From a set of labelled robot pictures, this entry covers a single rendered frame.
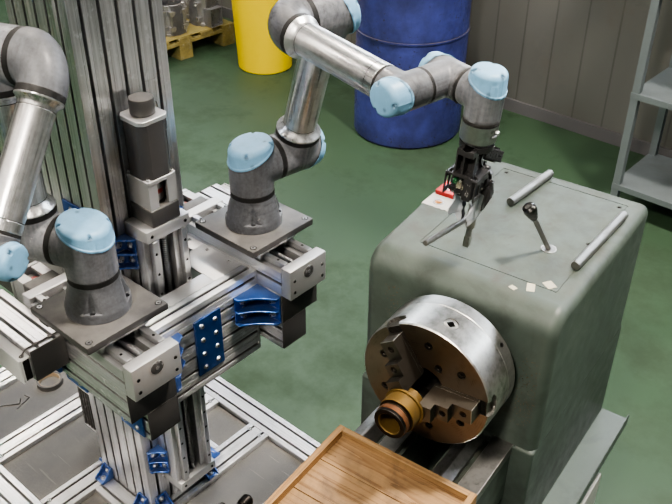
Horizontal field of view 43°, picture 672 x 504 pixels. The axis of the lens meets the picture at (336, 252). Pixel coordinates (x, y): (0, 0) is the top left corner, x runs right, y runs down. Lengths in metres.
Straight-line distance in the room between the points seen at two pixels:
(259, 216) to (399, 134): 3.00
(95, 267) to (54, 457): 1.26
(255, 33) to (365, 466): 4.48
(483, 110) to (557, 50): 3.84
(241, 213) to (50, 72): 0.71
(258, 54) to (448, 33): 1.68
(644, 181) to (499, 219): 2.67
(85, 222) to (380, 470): 0.85
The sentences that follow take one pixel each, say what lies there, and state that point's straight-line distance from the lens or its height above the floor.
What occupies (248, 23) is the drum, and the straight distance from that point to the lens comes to 6.11.
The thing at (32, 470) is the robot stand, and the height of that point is 0.21.
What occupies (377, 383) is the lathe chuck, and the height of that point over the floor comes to 1.02.
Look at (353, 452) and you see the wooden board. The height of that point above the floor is 0.89.
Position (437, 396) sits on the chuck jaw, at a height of 1.10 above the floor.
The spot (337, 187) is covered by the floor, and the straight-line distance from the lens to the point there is 4.78.
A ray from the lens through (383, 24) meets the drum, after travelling 4.93.
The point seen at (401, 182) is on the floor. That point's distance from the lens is 4.84.
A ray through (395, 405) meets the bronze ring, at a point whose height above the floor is 1.12.
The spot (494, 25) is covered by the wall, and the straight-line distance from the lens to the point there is 5.71.
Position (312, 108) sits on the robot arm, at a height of 1.48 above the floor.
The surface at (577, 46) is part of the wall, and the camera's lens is 5.45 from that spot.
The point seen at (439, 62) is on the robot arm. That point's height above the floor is 1.74.
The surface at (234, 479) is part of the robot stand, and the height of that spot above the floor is 0.21.
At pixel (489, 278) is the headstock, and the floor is 1.25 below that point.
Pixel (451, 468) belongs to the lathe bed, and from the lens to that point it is 2.04.
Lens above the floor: 2.37
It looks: 34 degrees down
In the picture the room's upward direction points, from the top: straight up
